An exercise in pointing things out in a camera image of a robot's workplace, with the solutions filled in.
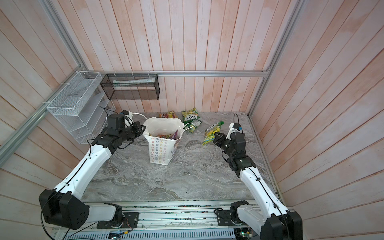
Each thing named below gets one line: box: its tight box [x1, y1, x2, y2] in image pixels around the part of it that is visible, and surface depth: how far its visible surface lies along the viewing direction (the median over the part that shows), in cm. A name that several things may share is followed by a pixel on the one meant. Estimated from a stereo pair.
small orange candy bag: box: [158, 110, 176, 119], surface depth 120 cm
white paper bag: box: [142, 117, 184, 166], surface depth 85 cm
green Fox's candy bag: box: [181, 107, 203, 126], surface depth 116 cm
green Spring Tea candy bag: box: [202, 121, 225, 147], surface depth 83 cm
